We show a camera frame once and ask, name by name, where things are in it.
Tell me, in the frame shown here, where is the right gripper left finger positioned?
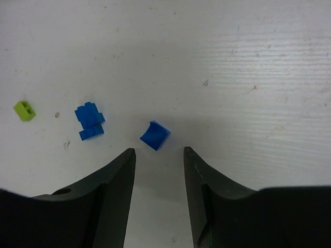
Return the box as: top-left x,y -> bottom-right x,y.
31,148 -> 136,247

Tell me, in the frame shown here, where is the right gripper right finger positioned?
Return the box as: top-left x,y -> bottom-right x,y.
184,147 -> 259,247

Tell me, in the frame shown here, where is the blue lego brick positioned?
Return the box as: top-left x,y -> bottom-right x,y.
140,120 -> 171,151
79,125 -> 104,141
74,102 -> 105,130

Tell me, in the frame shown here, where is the green lego brick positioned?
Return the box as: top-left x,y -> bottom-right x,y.
13,101 -> 36,121

